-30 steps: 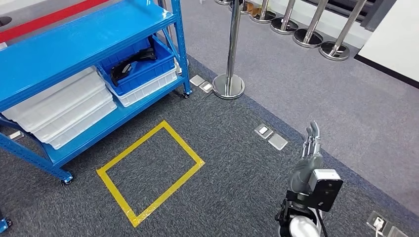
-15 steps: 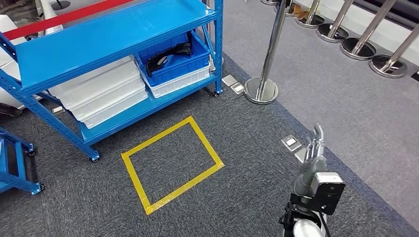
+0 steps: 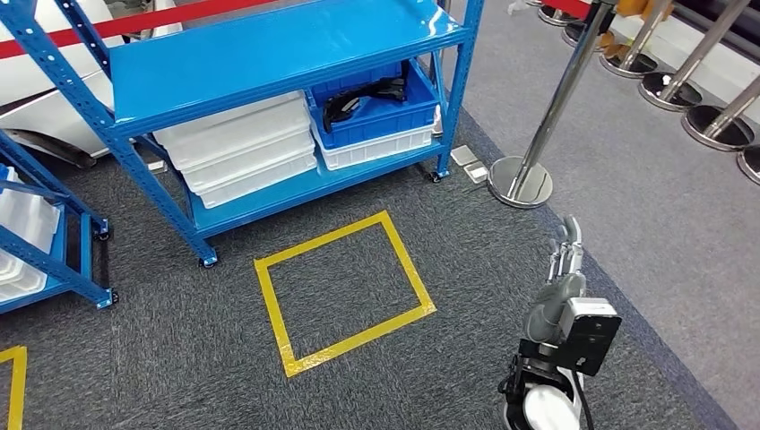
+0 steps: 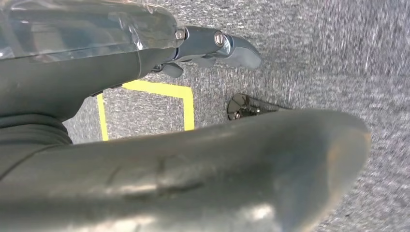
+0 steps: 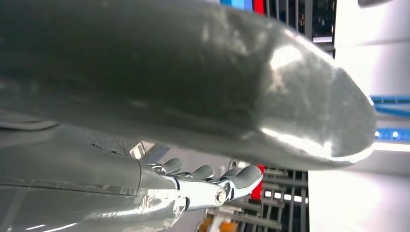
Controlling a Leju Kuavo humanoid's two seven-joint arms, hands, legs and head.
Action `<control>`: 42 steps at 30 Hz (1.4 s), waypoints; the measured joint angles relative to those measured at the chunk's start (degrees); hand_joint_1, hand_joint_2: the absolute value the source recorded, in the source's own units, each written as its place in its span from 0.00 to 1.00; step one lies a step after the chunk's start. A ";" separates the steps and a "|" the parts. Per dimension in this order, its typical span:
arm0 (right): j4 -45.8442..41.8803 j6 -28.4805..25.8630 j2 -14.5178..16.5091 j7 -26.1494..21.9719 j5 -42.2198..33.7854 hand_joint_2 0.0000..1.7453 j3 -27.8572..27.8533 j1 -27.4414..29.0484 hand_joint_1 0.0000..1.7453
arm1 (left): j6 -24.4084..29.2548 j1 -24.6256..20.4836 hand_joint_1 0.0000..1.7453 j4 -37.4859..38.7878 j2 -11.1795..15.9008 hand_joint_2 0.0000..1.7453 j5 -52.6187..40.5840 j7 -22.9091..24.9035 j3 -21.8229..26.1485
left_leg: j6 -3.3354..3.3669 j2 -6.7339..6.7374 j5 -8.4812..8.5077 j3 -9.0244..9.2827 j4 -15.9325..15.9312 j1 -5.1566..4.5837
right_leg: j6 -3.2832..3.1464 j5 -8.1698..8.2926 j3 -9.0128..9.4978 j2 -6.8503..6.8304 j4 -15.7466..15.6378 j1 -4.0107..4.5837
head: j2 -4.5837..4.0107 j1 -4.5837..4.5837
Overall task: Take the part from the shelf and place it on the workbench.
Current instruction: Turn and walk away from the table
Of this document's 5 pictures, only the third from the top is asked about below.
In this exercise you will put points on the blue plastic bin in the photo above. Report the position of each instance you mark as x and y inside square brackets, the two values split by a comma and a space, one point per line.
[380, 121]

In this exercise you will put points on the white car body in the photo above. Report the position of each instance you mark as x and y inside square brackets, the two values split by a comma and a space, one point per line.
[24, 77]

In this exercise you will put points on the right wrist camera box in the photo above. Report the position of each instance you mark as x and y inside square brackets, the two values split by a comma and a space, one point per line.
[591, 335]

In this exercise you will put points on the metal floor outlet plate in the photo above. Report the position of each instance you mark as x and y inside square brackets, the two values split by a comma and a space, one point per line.
[464, 155]
[476, 172]

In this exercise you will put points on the yellow floor tape square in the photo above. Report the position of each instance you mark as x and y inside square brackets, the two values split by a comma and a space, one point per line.
[18, 386]
[270, 308]

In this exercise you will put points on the brown cardboard box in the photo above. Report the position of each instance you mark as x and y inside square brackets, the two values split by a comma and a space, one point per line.
[644, 7]

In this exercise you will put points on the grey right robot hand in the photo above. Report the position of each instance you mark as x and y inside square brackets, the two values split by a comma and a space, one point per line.
[555, 302]

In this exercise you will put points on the small black part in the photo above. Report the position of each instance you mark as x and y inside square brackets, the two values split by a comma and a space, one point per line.
[344, 107]

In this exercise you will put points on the blue metal shelf rack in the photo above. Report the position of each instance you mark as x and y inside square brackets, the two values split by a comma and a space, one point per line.
[267, 53]
[47, 267]

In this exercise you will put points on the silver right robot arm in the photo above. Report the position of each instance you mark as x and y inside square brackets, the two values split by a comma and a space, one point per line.
[546, 409]

